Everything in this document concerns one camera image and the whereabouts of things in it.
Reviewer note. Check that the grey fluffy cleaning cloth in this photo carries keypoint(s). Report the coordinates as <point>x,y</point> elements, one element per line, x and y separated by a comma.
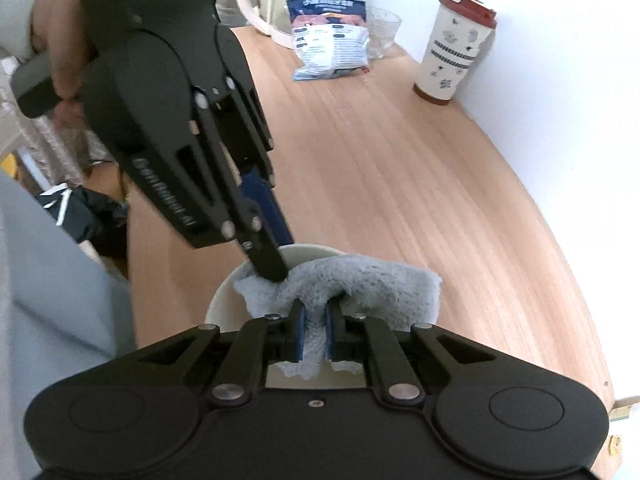
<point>380,287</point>

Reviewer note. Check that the blue and white snack packet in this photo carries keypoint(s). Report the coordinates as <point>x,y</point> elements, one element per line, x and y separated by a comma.
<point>330,35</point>

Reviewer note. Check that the grey garment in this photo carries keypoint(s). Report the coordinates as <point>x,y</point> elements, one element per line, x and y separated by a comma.
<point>55,300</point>

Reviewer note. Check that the clear glass cup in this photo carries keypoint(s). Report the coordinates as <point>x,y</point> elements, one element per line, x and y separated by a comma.
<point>385,32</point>

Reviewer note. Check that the white tumbler with red lid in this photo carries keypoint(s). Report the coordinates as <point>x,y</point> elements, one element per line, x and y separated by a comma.
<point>452,50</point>

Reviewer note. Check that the black bag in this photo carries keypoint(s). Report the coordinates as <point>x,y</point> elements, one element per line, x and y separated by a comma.
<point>85,210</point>

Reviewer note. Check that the person's left hand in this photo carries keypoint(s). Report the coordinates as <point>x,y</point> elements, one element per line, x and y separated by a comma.
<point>65,60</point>

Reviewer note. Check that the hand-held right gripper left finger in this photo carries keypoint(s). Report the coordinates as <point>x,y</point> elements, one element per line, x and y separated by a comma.
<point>298,332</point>

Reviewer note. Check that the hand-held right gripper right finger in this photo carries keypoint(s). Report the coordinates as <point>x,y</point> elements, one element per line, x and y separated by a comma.
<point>330,334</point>

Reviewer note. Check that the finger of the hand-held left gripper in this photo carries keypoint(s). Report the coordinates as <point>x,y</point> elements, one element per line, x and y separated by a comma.
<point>265,210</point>
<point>270,260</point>

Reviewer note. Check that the pale yellow bowl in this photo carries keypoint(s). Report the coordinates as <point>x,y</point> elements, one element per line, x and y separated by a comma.
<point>225,305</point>

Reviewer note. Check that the person's left forearm white sleeve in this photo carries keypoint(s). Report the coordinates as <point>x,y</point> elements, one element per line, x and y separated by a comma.
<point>25,5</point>

